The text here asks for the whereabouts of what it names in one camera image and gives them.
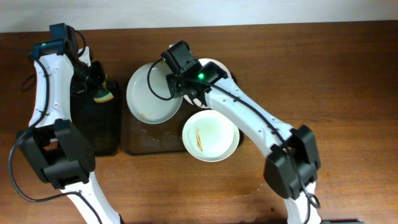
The white plate top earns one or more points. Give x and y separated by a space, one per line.
207 71

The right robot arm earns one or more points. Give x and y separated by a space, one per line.
292 158

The green yellow sponge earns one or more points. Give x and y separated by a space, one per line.
102 94

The white plate bottom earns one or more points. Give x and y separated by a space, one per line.
210 136

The white plate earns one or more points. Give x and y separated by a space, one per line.
146 93
207 71
210 136

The black small tray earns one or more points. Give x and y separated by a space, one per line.
100 123

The brown serving tray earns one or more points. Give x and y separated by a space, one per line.
139 138

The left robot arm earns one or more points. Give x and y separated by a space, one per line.
56 150

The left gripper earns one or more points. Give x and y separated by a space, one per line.
94 81

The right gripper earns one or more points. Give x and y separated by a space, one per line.
189 92

